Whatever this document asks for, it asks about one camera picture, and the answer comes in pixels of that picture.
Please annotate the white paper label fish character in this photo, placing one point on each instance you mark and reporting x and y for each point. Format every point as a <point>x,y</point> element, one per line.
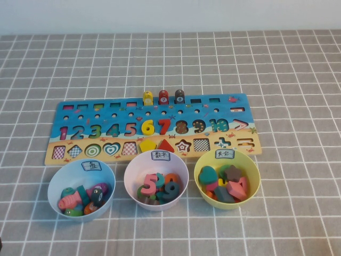
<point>92,166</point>

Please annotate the orange wooden fish piece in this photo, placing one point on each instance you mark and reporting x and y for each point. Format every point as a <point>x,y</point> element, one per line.
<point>90,208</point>

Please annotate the dark teal number nine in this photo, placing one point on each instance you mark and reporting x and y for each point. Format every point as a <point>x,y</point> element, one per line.
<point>170,190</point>

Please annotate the yellow plastic bowl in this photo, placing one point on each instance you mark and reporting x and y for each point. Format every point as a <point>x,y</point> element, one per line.
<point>250,170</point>

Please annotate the salmon pink wooden block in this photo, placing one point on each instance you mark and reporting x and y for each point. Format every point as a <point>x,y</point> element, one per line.
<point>235,190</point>

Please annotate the magenta wooden shape piece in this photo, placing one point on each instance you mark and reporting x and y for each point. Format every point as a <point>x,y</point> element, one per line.
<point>211,186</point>

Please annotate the teal wooden fish piece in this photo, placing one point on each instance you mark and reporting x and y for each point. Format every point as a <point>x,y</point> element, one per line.
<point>67,192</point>

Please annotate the green wooden shape piece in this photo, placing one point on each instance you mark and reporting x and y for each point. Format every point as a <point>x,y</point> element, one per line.
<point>222,169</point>

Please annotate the white paper label number characters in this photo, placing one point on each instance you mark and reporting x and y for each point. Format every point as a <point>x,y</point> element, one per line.
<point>160,156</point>

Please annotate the green wooden number piece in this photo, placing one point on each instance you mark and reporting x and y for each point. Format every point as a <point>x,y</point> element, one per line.
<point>140,192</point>

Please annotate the blue wooden number puzzle board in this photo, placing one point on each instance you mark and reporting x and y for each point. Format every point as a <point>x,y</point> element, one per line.
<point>186,114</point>

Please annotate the yellow wooden fish peg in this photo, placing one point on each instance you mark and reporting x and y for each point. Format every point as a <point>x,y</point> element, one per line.
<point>147,98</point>

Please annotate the black wooden fish piece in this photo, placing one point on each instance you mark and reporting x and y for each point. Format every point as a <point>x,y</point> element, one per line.
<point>97,196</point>

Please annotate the light blue plastic bowl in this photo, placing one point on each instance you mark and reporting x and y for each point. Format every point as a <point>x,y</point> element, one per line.
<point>61,181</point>

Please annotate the teal wooden number two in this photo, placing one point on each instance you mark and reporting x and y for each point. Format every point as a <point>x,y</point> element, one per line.
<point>160,180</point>

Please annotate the pink striped wooden fish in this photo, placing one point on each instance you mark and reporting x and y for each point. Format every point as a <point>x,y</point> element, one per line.
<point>68,202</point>

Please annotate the yellow wooden shape piece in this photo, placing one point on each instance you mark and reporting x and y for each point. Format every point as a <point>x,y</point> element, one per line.
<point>222,182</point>

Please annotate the orange wooden shape piece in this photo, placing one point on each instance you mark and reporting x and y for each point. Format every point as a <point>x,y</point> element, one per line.
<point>211,194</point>

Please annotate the purple pink wooden fish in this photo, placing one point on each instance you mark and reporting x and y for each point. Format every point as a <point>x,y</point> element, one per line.
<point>102,187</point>

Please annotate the grey teal wooden hexagon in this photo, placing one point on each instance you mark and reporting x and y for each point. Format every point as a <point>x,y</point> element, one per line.
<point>223,194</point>

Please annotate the yellow wooden pentagon piece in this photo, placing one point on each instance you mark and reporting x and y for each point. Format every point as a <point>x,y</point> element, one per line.
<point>148,146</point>

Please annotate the orange wooden number zero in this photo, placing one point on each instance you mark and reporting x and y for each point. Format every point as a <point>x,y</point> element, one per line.
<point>170,178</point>

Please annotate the green wooden fish piece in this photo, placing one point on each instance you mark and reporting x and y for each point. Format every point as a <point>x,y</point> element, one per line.
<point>72,212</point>

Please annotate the dark teal wooden fish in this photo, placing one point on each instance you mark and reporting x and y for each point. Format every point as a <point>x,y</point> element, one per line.
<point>83,194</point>

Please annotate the brown wooden star piece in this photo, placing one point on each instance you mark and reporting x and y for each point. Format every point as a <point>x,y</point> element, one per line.
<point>233,173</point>

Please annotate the teal wooden heart piece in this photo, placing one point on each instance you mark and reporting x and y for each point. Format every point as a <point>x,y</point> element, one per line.
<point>207,174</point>

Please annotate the brown wooden fish peg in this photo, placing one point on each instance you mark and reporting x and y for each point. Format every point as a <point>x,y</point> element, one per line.
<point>179,96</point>

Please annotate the yellow wooden number six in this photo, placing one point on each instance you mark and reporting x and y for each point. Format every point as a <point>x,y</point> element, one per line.
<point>147,128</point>

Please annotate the red wooden triangle piece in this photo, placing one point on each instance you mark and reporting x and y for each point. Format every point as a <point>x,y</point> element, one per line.
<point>167,147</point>

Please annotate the light pink plastic bowl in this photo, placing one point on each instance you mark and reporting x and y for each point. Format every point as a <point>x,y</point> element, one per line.
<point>133,173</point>

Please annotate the red wooden fish peg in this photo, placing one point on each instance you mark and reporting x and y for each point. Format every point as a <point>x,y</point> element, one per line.
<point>163,96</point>

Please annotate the red wooden number seven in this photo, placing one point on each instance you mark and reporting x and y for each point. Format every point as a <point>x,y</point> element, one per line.
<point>165,125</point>

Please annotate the pink wooden angle sign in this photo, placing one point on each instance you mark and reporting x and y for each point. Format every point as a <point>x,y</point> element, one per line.
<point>244,182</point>

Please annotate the pink wooden number five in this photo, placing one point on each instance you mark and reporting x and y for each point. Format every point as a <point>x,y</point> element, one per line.
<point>149,184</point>

